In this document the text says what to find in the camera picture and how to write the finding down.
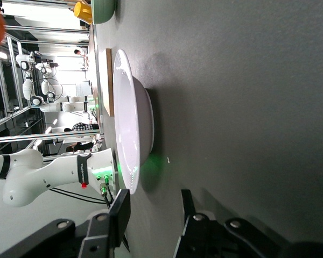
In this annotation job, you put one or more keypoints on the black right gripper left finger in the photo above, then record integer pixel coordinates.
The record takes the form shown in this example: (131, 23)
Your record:
(121, 215)

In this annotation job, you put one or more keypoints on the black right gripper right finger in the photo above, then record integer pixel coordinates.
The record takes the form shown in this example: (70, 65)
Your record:
(193, 231)

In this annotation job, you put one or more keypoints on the white round plate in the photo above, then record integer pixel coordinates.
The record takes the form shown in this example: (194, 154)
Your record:
(129, 121)

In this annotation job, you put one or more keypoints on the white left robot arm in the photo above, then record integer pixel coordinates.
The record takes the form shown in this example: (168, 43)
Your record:
(29, 172)

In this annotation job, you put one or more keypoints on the person in dark clothes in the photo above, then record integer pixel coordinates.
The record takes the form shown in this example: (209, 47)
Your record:
(78, 146)

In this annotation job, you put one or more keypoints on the person in checked shirt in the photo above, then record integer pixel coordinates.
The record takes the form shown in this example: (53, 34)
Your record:
(80, 126)

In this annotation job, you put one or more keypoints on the dark grey table mat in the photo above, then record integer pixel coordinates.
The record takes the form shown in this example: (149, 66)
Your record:
(231, 107)

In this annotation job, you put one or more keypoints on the wooden cutting board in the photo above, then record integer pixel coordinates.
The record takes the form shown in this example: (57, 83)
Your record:
(107, 80)

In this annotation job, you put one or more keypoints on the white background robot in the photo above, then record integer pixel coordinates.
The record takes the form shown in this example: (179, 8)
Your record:
(27, 88)

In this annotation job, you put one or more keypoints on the distant person in white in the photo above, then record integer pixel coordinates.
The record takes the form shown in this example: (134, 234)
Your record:
(78, 52)

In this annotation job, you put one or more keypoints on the light green bowl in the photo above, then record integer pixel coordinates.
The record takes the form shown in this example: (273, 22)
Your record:
(102, 10)

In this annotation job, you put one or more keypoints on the yellow cup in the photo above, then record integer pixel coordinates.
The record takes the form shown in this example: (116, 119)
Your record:
(83, 12)

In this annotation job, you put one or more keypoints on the aluminium frame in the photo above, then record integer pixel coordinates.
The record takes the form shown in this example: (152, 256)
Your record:
(43, 28)

